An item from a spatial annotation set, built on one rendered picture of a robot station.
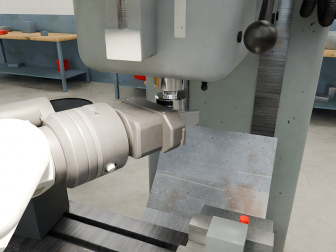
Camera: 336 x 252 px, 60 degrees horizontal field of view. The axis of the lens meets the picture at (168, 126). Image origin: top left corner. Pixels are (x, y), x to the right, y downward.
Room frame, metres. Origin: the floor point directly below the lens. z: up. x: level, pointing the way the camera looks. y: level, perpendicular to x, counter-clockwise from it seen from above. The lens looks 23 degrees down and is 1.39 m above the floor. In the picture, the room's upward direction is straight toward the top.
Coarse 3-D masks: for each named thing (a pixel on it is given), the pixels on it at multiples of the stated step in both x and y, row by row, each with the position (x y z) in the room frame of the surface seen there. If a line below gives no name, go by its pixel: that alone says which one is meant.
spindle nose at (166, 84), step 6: (162, 78) 0.39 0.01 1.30; (168, 78) 0.39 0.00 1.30; (162, 84) 0.39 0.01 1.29; (168, 84) 0.39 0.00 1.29; (174, 84) 0.39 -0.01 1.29; (180, 84) 0.39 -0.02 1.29; (186, 84) 0.41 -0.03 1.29; (162, 90) 0.39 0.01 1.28; (168, 90) 0.39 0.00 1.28; (174, 90) 0.39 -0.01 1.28
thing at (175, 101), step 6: (156, 96) 0.40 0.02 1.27; (162, 96) 0.40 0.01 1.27; (168, 96) 0.40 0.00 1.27; (174, 96) 0.40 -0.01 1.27; (180, 96) 0.40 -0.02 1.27; (156, 102) 0.40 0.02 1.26; (162, 102) 0.39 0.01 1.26; (168, 102) 0.39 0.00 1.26; (174, 102) 0.39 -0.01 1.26; (180, 102) 0.39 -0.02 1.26
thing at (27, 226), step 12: (48, 192) 0.55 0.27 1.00; (60, 192) 0.59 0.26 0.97; (36, 204) 0.50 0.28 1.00; (48, 204) 0.54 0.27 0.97; (60, 204) 0.58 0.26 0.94; (24, 216) 0.50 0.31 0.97; (36, 216) 0.50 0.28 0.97; (48, 216) 0.53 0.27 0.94; (60, 216) 0.57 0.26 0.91; (24, 228) 0.50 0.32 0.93; (36, 228) 0.50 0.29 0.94; (48, 228) 0.52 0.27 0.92
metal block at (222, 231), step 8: (216, 216) 0.41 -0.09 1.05; (216, 224) 0.39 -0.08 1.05; (224, 224) 0.39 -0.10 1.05; (232, 224) 0.39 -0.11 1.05; (240, 224) 0.39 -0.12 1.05; (208, 232) 0.37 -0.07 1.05; (216, 232) 0.37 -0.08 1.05; (224, 232) 0.37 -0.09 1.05; (232, 232) 0.37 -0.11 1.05; (240, 232) 0.37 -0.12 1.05; (208, 240) 0.36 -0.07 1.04; (216, 240) 0.35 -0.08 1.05; (224, 240) 0.35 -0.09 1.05; (232, 240) 0.35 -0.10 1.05; (240, 240) 0.35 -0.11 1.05; (208, 248) 0.36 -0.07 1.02; (216, 248) 0.35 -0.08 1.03; (224, 248) 0.35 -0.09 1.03; (232, 248) 0.35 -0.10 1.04; (240, 248) 0.34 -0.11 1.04
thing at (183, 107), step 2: (182, 104) 0.40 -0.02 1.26; (184, 104) 0.40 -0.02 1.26; (166, 106) 0.39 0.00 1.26; (168, 106) 0.39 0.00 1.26; (170, 106) 0.39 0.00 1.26; (172, 106) 0.39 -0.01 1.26; (174, 106) 0.39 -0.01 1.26; (176, 106) 0.39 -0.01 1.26; (178, 106) 0.39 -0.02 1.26; (180, 106) 0.39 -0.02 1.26; (182, 106) 0.40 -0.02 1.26; (184, 106) 0.40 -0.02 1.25; (172, 108) 0.39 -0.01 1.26; (174, 108) 0.39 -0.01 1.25; (176, 108) 0.39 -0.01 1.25; (178, 108) 0.39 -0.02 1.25; (180, 108) 0.39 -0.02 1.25; (182, 108) 0.40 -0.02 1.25; (184, 108) 0.40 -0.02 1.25; (176, 110) 0.39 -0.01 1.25; (178, 110) 0.39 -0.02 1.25; (180, 110) 0.39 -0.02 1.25; (182, 110) 0.40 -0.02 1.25; (184, 110) 0.40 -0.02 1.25
